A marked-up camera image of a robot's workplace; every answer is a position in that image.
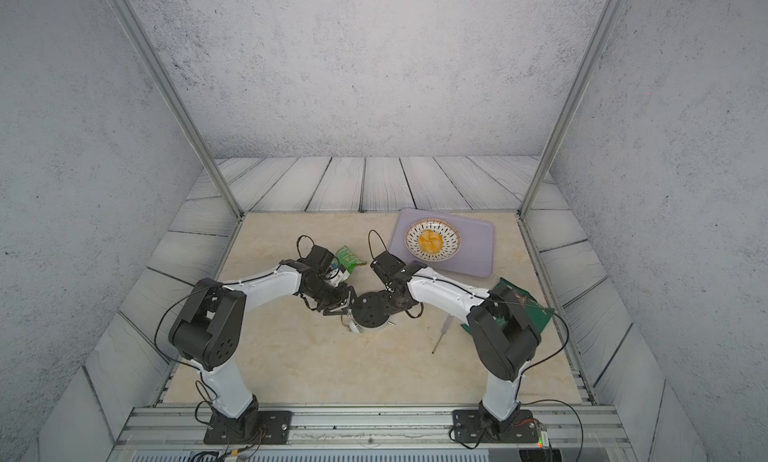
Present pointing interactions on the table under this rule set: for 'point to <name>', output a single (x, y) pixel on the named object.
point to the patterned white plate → (433, 240)
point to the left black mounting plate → (271, 427)
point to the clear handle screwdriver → (446, 326)
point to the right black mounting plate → (468, 426)
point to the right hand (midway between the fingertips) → (393, 305)
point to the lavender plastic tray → (476, 255)
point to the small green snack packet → (348, 259)
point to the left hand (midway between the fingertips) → (359, 309)
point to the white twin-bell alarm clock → (369, 311)
